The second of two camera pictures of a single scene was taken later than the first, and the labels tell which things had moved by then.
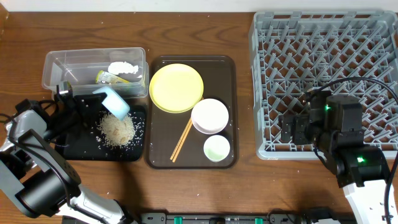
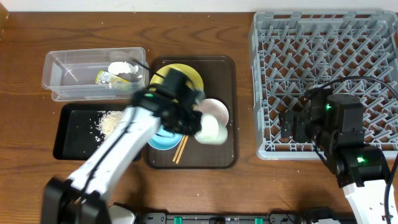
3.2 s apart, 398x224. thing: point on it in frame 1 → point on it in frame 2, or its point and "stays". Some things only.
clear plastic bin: (88, 70) stays
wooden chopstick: (181, 139) → (181, 149)
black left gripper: (86, 117) → (198, 126)
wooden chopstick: (181, 140) stays
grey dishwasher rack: (292, 52) stays
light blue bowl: (114, 102) → (165, 140)
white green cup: (216, 148) → (211, 132)
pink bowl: (209, 116) stays
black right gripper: (300, 122) stays
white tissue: (117, 68) stays
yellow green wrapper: (102, 77) stays
